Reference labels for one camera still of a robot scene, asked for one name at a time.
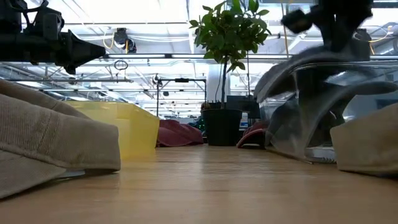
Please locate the clear plastic bin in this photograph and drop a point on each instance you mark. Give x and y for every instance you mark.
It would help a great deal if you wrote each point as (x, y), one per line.
(320, 154)

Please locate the potted green plant black pot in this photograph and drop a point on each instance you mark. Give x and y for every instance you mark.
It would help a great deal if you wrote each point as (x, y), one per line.
(222, 127)

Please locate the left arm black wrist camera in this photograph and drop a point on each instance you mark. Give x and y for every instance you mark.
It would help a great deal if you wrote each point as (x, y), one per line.
(51, 26)

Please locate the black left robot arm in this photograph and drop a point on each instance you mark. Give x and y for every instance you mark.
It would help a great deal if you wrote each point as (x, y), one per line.
(12, 46)

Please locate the black background stand frame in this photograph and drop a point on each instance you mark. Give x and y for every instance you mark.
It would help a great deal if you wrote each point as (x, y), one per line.
(182, 80)

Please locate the maroon baseball cap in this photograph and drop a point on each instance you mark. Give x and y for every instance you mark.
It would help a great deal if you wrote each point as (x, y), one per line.
(177, 133)
(253, 137)

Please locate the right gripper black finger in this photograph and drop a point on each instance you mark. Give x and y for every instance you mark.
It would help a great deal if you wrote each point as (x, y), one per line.
(344, 40)
(331, 40)

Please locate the grey washed baseball cap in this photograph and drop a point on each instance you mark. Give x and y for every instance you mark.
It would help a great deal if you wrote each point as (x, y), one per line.
(280, 74)

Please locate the translucent yellow plastic bin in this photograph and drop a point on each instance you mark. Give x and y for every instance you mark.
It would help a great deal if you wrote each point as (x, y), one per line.
(136, 130)

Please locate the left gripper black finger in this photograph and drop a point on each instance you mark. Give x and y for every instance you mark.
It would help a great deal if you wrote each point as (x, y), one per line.
(82, 49)

